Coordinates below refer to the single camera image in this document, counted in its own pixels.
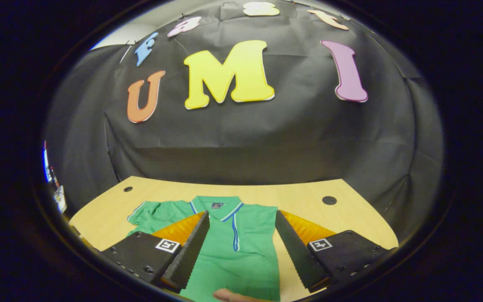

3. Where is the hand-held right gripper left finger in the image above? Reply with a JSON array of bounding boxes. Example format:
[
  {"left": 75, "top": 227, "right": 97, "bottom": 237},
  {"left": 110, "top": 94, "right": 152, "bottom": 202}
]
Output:
[{"left": 100, "top": 210, "right": 210, "bottom": 293}]

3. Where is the black backdrop cloth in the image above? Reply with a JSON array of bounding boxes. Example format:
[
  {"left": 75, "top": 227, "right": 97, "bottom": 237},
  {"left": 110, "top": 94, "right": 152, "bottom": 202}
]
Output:
[{"left": 42, "top": 0, "right": 445, "bottom": 244}]

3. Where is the white side table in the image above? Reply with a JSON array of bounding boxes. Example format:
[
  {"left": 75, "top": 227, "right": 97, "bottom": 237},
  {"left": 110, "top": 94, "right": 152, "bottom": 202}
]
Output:
[{"left": 55, "top": 185, "right": 68, "bottom": 213}]

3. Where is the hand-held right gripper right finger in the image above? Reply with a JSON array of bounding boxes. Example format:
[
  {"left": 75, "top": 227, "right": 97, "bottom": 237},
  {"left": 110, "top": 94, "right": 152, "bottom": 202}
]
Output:
[{"left": 275, "top": 210, "right": 397, "bottom": 293}]

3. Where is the computer monitor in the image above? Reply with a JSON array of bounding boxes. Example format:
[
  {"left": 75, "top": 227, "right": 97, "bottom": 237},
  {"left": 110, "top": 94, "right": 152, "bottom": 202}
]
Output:
[{"left": 42, "top": 141, "right": 52, "bottom": 183}]

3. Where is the green T-shirt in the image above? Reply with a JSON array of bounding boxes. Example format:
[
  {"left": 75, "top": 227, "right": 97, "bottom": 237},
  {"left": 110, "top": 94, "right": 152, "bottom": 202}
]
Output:
[{"left": 126, "top": 195, "right": 282, "bottom": 302}]

